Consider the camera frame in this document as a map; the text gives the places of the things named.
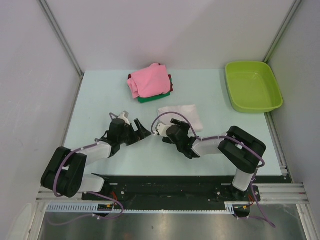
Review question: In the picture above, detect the lime green plastic basin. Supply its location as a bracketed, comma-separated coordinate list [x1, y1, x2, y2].
[225, 61, 284, 114]

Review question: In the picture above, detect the aluminium frame rail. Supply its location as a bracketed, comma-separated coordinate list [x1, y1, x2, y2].
[35, 183, 310, 204]

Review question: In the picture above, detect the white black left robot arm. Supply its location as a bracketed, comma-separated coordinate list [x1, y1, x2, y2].
[40, 118, 152, 200]

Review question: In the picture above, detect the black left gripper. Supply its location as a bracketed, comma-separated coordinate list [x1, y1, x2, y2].
[117, 119, 151, 146]

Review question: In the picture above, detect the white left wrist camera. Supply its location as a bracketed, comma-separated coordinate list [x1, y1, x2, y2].
[117, 111, 131, 125]

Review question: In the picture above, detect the pink folded t shirt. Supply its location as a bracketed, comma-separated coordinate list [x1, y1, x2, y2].
[127, 63, 171, 99]

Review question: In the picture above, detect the grey aluminium corner post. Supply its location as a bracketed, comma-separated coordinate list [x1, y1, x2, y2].
[37, 0, 84, 80]
[263, 0, 304, 64]

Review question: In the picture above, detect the dark red folded t shirt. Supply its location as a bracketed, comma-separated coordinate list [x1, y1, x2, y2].
[127, 74, 174, 92]

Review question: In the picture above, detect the white slotted cable duct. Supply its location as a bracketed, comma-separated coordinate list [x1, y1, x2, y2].
[45, 202, 251, 216]

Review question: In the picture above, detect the grey aluminium corner post right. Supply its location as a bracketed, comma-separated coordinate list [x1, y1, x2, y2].
[263, 0, 304, 64]

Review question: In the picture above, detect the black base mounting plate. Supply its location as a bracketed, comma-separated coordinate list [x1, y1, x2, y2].
[82, 174, 293, 203]

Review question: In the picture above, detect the grey aluminium corner post left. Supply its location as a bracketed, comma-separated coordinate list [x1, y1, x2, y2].
[37, 0, 84, 80]

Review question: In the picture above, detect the green folded t shirt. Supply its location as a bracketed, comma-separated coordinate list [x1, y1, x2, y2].
[137, 91, 171, 104]

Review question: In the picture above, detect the white t shirt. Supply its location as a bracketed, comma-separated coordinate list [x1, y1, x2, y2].
[157, 104, 205, 137]

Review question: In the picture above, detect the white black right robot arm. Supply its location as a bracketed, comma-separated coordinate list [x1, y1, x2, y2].
[156, 119, 267, 201]

